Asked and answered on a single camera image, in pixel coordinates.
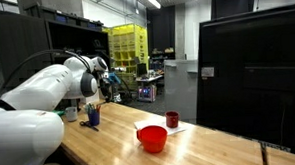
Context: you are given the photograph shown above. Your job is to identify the grey metal cabinet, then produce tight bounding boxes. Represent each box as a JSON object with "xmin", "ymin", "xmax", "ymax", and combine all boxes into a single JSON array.
[{"xmin": 163, "ymin": 58, "xmax": 201, "ymax": 126}]

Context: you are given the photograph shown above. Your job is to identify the black handled scissors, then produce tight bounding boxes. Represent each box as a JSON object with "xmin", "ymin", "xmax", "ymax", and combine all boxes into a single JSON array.
[{"xmin": 79, "ymin": 120, "xmax": 100, "ymax": 132}]

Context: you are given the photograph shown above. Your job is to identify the blue cup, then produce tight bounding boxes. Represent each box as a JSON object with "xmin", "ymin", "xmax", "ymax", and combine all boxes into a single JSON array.
[{"xmin": 88, "ymin": 110, "xmax": 101, "ymax": 127}]

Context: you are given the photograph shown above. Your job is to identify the large red cup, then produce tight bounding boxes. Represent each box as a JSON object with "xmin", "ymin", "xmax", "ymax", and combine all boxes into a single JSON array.
[{"xmin": 135, "ymin": 125, "xmax": 170, "ymax": 155}]

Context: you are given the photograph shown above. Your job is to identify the large black panel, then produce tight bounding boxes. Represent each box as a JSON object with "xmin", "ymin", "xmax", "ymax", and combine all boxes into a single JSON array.
[{"xmin": 191, "ymin": 2, "xmax": 295, "ymax": 162}]

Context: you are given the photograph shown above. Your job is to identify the dark computer monitor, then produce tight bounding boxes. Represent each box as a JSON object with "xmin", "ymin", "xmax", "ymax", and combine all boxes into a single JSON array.
[{"xmin": 136, "ymin": 63, "xmax": 148, "ymax": 77}]

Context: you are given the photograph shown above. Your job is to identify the yellow shelving rack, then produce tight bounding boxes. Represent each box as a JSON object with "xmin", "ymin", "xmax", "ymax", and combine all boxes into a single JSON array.
[{"xmin": 103, "ymin": 22, "xmax": 151, "ymax": 92}]

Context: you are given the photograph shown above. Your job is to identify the white cup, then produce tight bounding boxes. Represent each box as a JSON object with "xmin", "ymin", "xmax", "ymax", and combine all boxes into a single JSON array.
[{"xmin": 64, "ymin": 106, "xmax": 79, "ymax": 123}]

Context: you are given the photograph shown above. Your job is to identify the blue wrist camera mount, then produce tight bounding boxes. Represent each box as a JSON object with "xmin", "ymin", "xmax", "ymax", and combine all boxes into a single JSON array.
[{"xmin": 107, "ymin": 72, "xmax": 123, "ymax": 85}]

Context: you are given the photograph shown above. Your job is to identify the computer case with lights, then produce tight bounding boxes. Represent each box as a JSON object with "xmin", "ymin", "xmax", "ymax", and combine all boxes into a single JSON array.
[{"xmin": 137, "ymin": 85, "xmax": 158, "ymax": 104}]

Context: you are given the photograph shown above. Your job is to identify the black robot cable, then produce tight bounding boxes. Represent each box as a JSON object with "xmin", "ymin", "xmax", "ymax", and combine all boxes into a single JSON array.
[{"xmin": 0, "ymin": 45, "xmax": 104, "ymax": 105}]

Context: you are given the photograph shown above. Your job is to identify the dark grey cabinet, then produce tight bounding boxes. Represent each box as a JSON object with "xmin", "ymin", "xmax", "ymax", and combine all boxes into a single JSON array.
[{"xmin": 0, "ymin": 5, "xmax": 54, "ymax": 97}]

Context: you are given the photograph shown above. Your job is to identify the black shelf unit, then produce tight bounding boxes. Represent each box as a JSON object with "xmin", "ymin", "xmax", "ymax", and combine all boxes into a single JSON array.
[{"xmin": 25, "ymin": 2, "xmax": 112, "ymax": 72}]

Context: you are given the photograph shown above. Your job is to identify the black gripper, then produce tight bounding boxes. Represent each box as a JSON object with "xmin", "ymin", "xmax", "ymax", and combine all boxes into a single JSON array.
[{"xmin": 99, "ymin": 76, "xmax": 116, "ymax": 104}]

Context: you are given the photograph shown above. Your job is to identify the white paper sheet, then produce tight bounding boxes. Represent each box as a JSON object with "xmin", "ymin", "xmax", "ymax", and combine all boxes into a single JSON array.
[{"xmin": 133, "ymin": 114, "xmax": 188, "ymax": 138}]

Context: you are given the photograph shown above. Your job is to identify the white label sticker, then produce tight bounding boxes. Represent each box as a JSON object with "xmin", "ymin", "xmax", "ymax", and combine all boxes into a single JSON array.
[{"xmin": 200, "ymin": 67, "xmax": 215, "ymax": 78}]

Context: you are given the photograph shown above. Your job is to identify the dark red mug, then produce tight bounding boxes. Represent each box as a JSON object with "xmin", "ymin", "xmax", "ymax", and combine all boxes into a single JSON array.
[{"xmin": 165, "ymin": 110, "xmax": 181, "ymax": 129}]

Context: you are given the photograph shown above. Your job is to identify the green pen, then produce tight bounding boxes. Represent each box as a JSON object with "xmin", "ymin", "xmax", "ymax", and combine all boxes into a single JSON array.
[{"xmin": 85, "ymin": 103, "xmax": 96, "ymax": 113}]

